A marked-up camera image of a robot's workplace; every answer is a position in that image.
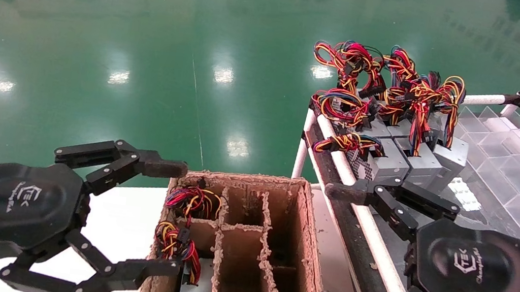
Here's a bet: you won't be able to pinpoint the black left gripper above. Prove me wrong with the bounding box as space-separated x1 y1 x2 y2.
0 125 196 292

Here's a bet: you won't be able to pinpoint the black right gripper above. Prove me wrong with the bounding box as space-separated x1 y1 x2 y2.
313 170 520 292

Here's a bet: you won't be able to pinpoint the white plastic connector parts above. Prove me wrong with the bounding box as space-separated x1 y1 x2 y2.
446 176 483 213

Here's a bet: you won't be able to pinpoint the brown cardboard divider box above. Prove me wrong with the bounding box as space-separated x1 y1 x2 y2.
138 161 346 292

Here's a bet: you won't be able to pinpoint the clear plastic organizer box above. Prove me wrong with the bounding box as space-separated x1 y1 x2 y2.
444 102 520 235

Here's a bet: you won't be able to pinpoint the white pipe rack frame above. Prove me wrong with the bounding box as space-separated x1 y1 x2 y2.
277 65 520 292

